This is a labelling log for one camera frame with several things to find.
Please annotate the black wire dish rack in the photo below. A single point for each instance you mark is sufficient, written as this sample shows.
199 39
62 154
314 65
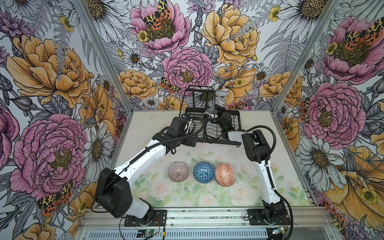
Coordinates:
203 102

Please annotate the aluminium front rail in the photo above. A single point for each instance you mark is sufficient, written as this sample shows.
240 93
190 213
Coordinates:
215 218

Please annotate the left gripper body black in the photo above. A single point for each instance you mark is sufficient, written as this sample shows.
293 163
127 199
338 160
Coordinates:
185 139

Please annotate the pink patterned bowl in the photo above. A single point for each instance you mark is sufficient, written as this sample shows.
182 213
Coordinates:
178 172

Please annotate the orange red patterned bowl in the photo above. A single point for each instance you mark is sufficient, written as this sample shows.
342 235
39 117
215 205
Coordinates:
225 175

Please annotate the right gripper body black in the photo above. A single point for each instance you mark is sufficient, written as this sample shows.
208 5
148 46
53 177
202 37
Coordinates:
219 122

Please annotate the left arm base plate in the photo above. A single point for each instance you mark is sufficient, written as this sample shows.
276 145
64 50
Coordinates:
155 218

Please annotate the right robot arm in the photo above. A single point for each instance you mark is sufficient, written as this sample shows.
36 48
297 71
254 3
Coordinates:
259 143

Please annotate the white vented cable duct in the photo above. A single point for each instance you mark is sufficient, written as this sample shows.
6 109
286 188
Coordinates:
180 234

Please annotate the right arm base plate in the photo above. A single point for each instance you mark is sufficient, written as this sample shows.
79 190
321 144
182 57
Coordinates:
264 217

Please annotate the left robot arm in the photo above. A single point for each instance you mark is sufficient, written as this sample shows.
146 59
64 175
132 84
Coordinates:
113 191

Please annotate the blue patterned bowl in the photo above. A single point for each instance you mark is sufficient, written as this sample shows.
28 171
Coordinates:
204 172

